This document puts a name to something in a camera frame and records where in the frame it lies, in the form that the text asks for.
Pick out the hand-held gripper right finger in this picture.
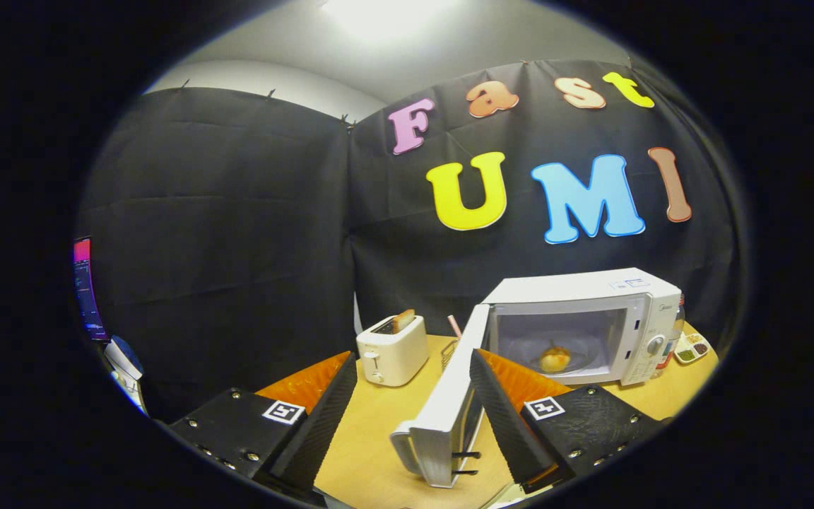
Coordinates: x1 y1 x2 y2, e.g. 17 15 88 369
469 349 666 494

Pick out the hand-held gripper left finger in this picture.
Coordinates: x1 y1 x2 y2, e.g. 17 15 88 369
167 351 358 499

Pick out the round toasted bun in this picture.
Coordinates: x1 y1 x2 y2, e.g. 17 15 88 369
538 342 572 374

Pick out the white microwave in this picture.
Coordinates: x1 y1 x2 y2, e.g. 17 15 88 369
389 267 683 488

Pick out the white toaster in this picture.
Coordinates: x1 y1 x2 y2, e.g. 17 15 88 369
356 315 430 387

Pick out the clear bottle with red label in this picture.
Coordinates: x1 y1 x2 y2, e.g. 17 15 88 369
656 296 685 370

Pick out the white divided dish of beans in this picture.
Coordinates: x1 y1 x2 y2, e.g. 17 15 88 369
673 332 713 365

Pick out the computer monitor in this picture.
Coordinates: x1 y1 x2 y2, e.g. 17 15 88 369
72 237 110 342

